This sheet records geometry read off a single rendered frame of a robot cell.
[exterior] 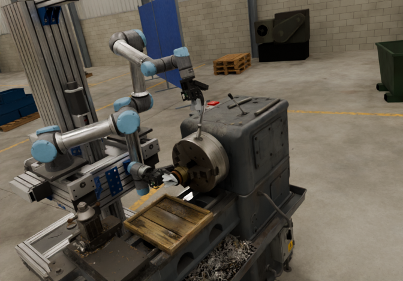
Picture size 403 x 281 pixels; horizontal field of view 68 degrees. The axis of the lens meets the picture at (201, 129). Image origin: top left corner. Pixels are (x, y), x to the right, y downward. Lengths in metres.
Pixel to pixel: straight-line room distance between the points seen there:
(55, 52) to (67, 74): 0.14
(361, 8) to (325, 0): 1.13
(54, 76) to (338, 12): 10.10
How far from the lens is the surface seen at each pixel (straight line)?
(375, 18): 11.18
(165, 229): 1.55
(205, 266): 1.80
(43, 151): 1.62
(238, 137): 1.55
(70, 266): 1.53
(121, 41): 1.83
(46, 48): 1.93
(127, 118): 1.54
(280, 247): 2.20
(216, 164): 1.53
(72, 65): 2.00
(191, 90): 1.56
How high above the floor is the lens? 1.83
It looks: 21 degrees down
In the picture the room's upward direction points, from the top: 9 degrees counter-clockwise
